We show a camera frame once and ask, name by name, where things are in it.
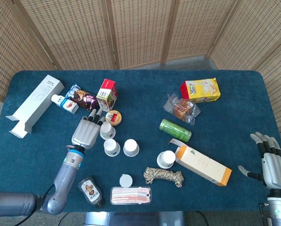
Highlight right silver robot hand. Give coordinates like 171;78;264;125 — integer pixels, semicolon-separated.
238;131;281;191

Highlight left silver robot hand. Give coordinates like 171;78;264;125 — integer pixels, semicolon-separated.
71;107;106;151

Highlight white cup green fern print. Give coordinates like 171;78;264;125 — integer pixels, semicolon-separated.
99;121;116;140

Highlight white cup large blue flower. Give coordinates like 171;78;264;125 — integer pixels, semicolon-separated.
104;138;121;157

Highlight paper cups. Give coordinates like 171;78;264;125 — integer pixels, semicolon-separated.
156;150;177;170

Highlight round red gold tin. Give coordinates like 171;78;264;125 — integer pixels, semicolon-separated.
105;110;122;127

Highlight brown purple snack bag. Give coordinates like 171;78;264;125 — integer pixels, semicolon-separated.
64;84;99;112

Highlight small milk carton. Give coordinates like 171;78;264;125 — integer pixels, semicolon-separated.
51;94;80;115

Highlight red green cookie box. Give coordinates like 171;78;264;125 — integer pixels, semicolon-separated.
96;78;119;113

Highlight white cup blue round print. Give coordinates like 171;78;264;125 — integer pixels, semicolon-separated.
123;138;140;157

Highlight dark sauce squeeze bottle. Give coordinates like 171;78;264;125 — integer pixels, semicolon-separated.
78;177;103;208

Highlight long grey cardboard box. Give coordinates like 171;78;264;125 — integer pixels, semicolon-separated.
5;74;65;138

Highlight white jar with grey lid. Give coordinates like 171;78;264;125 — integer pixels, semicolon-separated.
119;173;134;188

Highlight blue carpet table cover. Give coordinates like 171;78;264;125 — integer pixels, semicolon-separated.
0;70;281;212

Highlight cream orange carton box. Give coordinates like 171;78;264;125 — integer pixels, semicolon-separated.
169;138;233;187

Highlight pink razor blister pack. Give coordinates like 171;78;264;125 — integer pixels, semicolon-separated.
110;186;152;205

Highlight green energy drink can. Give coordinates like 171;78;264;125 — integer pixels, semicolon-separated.
159;119;193;143

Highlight grey robot torso base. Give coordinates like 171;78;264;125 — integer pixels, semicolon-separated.
83;211;185;226

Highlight bread in clear plastic bag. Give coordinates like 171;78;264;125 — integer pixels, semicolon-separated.
163;93;201;125

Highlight yellow red snack bag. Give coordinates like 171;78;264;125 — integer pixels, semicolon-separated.
179;77;221;104

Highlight woven bamboo folding screen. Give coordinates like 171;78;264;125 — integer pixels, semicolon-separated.
0;0;281;139

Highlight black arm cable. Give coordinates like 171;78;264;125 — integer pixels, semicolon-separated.
41;184;61;201

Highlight beige braided rope bundle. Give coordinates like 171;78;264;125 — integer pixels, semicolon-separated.
143;167;185;188

